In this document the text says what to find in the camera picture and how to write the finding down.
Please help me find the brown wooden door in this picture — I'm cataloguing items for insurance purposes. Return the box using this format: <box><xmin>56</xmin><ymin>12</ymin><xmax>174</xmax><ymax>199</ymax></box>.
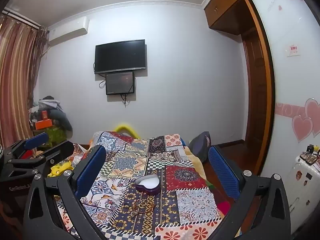
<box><xmin>241</xmin><ymin>30</ymin><xmax>262</xmax><ymax>145</ymax></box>

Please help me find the white wardrobe with pink hearts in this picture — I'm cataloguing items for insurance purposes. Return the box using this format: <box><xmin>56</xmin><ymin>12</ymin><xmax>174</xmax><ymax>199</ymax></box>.
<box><xmin>244</xmin><ymin>0</ymin><xmax>320</xmax><ymax>233</ymax></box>

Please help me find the thin dark cord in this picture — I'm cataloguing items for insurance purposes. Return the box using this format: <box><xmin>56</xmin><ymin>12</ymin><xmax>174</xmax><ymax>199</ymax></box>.
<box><xmin>84</xmin><ymin>203</ymin><xmax>121</xmax><ymax>209</ymax></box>

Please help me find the black monitor cable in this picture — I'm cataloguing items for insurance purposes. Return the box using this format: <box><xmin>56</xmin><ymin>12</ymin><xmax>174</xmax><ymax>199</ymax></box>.
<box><xmin>120</xmin><ymin>76</ymin><xmax>138</xmax><ymax>105</ymax></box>

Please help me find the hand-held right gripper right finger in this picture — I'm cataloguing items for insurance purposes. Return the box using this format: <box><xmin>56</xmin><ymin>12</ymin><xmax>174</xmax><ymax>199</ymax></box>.
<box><xmin>208</xmin><ymin>146</ymin><xmax>298</xmax><ymax>240</ymax></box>

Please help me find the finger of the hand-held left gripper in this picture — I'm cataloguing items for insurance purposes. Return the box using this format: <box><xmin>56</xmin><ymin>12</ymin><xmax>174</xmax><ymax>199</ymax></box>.
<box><xmin>4</xmin><ymin>132</ymin><xmax>50</xmax><ymax>159</ymax></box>
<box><xmin>10</xmin><ymin>140</ymin><xmax>75</xmax><ymax>177</ymax></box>

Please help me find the yellow cloth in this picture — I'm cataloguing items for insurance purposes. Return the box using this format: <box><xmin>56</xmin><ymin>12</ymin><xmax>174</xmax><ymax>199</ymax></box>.
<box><xmin>47</xmin><ymin>161</ymin><xmax>74</xmax><ymax>178</ymax></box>

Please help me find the red braided bracelet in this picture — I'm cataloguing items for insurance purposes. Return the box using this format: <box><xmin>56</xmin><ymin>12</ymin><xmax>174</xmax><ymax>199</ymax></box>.
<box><xmin>130</xmin><ymin>197</ymin><xmax>156</xmax><ymax>217</ymax></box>

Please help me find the black wall television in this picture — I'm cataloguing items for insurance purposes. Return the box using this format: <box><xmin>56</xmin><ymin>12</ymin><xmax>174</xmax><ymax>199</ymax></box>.
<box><xmin>94</xmin><ymin>39</ymin><xmax>147</xmax><ymax>75</ymax></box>

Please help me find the wooden overhead cabinet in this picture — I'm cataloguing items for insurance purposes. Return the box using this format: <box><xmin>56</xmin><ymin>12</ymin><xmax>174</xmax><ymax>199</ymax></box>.
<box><xmin>204</xmin><ymin>0</ymin><xmax>253</xmax><ymax>34</ymax></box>

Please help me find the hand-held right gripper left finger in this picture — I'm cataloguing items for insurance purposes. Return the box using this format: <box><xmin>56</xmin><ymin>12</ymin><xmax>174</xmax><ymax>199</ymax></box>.
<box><xmin>23</xmin><ymin>144</ymin><xmax>107</xmax><ymax>240</ymax></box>

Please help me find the makeup palette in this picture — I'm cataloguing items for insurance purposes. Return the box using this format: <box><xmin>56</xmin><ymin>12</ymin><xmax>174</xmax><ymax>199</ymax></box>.
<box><xmin>299</xmin><ymin>151</ymin><xmax>316</xmax><ymax>165</ymax></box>

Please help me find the curtain rail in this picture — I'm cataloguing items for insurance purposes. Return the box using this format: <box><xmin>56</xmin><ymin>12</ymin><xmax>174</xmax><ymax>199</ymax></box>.
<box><xmin>1</xmin><ymin>8</ymin><xmax>48</xmax><ymax>32</ymax></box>

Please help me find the yellow padded hoop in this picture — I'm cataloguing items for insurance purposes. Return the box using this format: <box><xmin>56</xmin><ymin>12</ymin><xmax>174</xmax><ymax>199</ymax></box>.
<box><xmin>114</xmin><ymin>123</ymin><xmax>137</xmax><ymax>137</ymax></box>

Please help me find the white paper notice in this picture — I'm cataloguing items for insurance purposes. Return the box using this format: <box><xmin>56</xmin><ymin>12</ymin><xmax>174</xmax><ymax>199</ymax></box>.
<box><xmin>285</xmin><ymin>44</ymin><xmax>300</xmax><ymax>57</ymax></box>

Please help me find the purple heart-shaped jewelry box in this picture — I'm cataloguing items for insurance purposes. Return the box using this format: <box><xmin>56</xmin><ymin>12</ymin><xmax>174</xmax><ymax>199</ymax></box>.
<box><xmin>135</xmin><ymin>175</ymin><xmax>160</xmax><ymax>195</ymax></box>

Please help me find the patchwork bedspread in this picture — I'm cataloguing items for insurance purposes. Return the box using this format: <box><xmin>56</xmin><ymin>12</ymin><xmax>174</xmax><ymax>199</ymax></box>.
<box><xmin>54</xmin><ymin>131</ymin><xmax>225</xmax><ymax>240</ymax></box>

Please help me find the white air conditioner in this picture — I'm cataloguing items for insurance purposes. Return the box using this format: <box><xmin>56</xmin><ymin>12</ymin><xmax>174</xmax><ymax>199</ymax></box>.
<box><xmin>47</xmin><ymin>16</ymin><xmax>90</xmax><ymax>43</ymax></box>

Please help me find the dark backpack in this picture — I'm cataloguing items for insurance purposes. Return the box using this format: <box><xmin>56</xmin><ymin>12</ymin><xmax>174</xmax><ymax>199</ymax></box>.
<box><xmin>188</xmin><ymin>131</ymin><xmax>212</xmax><ymax>164</ymax></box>

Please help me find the white grey clothes pile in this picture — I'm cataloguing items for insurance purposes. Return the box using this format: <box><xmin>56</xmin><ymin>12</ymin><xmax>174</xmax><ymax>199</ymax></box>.
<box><xmin>37</xmin><ymin>96</ymin><xmax>62</xmax><ymax>110</ymax></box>

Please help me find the yellow fleece blanket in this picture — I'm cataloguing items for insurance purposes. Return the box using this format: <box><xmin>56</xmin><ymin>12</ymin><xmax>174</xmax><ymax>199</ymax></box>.
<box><xmin>184</xmin><ymin>146</ymin><xmax>208</xmax><ymax>180</ymax></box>

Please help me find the small black wall monitor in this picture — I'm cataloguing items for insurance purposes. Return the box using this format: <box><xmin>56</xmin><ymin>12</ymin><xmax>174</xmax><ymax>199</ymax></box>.
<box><xmin>105</xmin><ymin>71</ymin><xmax>136</xmax><ymax>95</ymax></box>

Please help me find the orange box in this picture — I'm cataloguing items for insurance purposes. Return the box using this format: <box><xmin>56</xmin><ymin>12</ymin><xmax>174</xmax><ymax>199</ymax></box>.
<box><xmin>35</xmin><ymin>120</ymin><xmax>53</xmax><ymax>130</ymax></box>

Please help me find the striped brown curtain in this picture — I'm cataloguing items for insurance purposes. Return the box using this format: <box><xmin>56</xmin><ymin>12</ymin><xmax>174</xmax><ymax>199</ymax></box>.
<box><xmin>0</xmin><ymin>14</ymin><xmax>48</xmax><ymax>148</ymax></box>

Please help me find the pink cloth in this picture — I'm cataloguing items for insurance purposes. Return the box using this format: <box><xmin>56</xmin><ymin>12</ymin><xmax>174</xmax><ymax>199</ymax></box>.
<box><xmin>216</xmin><ymin>200</ymin><xmax>232</xmax><ymax>215</ymax></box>

